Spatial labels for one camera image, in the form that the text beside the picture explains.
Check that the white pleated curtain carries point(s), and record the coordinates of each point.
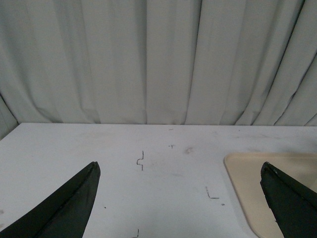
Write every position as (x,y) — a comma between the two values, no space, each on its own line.
(208,62)

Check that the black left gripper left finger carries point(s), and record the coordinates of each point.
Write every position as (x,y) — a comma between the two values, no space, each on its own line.
(65,213)

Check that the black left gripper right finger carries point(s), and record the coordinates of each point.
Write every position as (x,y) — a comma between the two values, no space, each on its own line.
(293,204)

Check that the beige rectangular plastic tray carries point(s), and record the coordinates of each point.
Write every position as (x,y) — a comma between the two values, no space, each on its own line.
(244,170)

